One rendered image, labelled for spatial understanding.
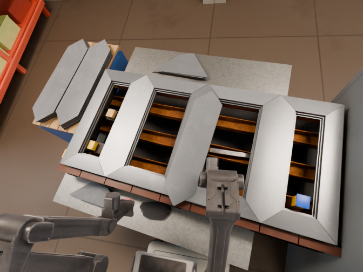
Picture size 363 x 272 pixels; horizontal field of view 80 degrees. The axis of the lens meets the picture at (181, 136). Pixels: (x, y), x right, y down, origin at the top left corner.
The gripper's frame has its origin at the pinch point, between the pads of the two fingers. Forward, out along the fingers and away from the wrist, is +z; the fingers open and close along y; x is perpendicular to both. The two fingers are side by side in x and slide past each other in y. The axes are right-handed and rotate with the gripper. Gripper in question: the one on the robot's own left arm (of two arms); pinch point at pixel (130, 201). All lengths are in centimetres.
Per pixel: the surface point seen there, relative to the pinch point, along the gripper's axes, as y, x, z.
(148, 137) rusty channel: 10, -26, 48
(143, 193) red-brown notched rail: 0.6, 2.8, 17.7
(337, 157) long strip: -100, -26, 29
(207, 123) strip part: -32, -39, 35
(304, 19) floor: -123, -160, 193
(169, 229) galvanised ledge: -14.4, 24.6, 23.0
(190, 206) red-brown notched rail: -27.1, 5.9, 16.4
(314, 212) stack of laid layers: -88, 1, 18
